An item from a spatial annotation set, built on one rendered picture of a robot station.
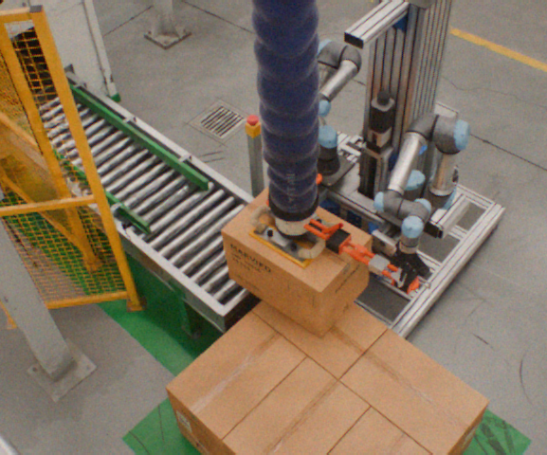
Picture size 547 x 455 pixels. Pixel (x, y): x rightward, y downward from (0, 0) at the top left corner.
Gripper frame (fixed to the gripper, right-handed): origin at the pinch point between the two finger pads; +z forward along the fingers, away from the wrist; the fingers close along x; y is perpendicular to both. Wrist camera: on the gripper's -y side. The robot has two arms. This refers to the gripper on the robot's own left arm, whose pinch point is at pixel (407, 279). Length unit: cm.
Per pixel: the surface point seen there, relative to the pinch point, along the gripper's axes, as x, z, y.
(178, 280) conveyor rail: 34, 61, 113
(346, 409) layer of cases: 36, 66, 1
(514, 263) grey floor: -135, 120, -12
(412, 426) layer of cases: 24, 66, -28
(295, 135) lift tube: 9, -59, 52
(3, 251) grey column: 96, 5, 154
